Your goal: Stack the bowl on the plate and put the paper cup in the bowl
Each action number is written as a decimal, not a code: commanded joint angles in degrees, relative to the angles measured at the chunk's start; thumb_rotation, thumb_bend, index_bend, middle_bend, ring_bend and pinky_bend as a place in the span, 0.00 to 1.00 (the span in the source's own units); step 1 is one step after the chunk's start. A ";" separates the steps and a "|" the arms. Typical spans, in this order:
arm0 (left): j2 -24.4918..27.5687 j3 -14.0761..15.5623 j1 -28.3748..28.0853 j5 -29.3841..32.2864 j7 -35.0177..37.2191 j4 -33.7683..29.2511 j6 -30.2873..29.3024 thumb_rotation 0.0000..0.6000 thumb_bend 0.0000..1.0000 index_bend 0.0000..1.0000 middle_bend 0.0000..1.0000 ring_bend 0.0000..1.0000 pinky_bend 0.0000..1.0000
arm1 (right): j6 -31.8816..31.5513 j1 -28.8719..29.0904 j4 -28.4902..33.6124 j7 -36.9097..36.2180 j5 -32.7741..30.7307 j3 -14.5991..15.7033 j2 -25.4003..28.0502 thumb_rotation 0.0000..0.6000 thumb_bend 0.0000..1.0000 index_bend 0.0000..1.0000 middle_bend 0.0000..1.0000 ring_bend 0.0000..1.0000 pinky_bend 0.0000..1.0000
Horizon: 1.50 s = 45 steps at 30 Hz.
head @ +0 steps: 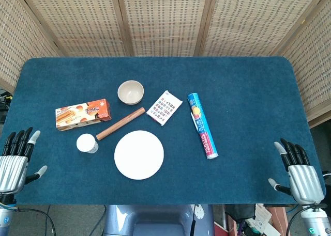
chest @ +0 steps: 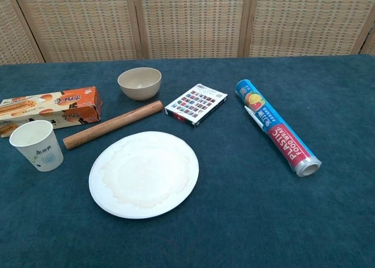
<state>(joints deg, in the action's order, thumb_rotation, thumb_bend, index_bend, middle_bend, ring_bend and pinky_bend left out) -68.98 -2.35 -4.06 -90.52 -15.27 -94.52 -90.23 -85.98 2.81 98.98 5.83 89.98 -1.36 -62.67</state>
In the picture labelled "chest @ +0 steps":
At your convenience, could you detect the white round plate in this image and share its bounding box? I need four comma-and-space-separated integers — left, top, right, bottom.
88, 131, 200, 220

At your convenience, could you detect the plastic food wrap roll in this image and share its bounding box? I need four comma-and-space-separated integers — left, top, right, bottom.
234, 79, 322, 178

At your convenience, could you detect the white printed paper cup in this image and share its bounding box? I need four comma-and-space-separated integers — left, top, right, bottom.
9, 120, 64, 172

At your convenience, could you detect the blue table cloth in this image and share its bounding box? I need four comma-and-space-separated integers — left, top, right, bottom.
0, 54, 375, 268

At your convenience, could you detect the beige bowl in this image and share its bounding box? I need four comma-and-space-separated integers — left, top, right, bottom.
117, 67, 162, 101

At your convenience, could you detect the wooden rolling pin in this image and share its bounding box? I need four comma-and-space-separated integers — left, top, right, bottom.
62, 100, 164, 150

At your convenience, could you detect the orange biscuit box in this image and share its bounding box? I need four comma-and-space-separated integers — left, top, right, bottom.
0, 86, 103, 138

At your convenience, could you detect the playing card box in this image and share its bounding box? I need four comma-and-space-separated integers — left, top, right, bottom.
164, 83, 229, 129

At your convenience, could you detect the woven folding screen panel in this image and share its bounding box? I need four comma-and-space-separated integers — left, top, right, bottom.
0, 0, 45, 66
244, 0, 375, 58
10, 0, 144, 63
359, 24, 375, 56
133, 0, 253, 60

